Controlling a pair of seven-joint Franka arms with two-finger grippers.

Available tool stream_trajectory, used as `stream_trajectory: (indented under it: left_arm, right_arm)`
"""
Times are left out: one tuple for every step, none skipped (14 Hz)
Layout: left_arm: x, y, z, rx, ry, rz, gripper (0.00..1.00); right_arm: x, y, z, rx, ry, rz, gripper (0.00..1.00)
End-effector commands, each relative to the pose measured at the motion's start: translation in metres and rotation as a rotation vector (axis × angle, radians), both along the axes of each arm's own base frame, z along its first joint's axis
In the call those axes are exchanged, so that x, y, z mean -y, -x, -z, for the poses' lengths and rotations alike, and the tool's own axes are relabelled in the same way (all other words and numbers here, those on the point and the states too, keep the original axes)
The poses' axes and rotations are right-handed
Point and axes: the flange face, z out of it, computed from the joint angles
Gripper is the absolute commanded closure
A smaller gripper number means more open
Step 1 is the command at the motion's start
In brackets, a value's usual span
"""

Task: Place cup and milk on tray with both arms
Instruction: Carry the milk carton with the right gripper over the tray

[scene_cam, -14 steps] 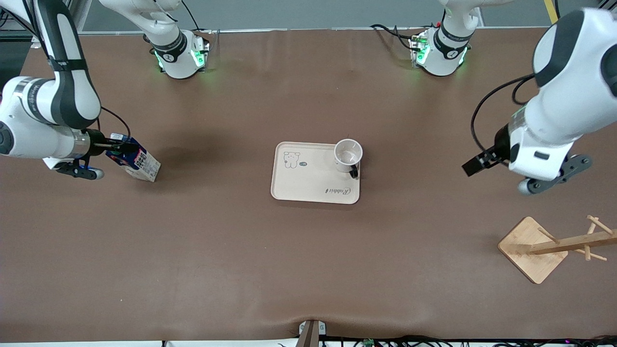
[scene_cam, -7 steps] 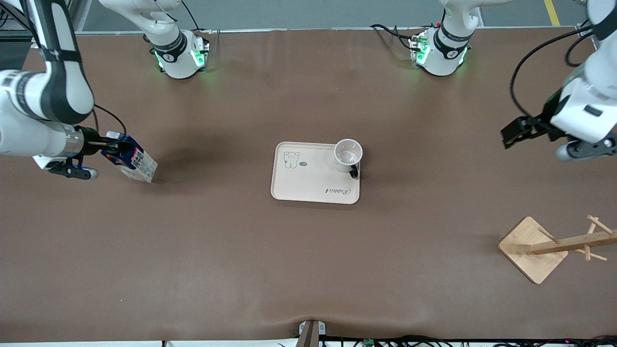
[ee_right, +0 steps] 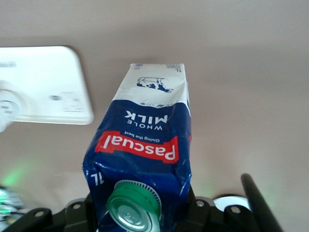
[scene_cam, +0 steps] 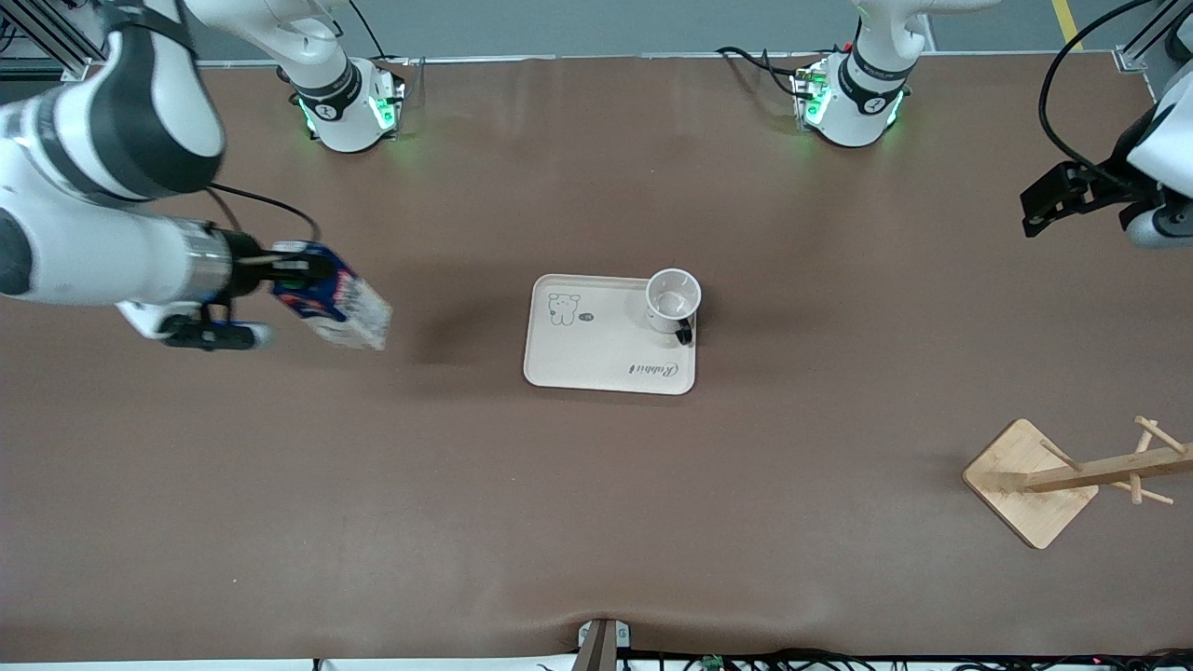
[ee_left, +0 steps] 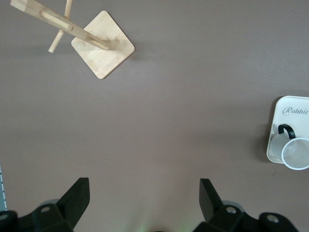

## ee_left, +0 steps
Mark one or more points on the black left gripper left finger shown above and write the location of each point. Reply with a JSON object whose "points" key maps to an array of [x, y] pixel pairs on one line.
{"points": [[65, 212]]}

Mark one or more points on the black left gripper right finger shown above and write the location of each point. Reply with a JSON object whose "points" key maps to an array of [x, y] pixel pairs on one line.
{"points": [[217, 215]]}

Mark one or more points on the white smiley mug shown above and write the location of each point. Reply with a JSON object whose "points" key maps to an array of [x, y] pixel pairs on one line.
{"points": [[295, 154]]}

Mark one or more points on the cream tray with bear print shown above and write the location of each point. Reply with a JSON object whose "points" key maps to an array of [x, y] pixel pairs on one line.
{"points": [[289, 113]]}

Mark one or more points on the brown table cover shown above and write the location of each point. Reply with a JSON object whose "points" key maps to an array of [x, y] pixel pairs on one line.
{"points": [[154, 120]]}

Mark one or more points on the wooden mug stand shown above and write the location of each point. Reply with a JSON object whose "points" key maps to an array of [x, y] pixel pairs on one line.
{"points": [[103, 53]]}

